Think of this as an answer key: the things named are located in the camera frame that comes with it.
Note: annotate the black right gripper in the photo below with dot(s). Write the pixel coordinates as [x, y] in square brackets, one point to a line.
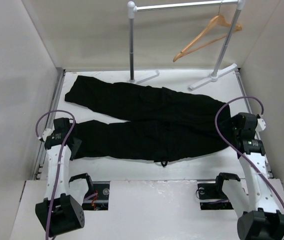
[232, 119]

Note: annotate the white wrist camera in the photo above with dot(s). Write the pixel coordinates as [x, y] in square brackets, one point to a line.
[46, 133]
[261, 124]

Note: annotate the black trousers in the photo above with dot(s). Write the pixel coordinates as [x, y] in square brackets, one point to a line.
[154, 124]

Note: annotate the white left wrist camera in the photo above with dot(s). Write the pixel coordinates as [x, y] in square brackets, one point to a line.
[46, 133]

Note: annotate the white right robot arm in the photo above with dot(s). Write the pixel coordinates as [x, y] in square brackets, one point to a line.
[259, 216]

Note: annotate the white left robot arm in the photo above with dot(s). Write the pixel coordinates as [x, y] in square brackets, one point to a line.
[61, 210]

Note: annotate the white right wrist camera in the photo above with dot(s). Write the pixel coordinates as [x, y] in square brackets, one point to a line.
[261, 124]

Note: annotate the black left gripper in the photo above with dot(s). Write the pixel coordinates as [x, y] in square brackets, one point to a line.
[75, 147]

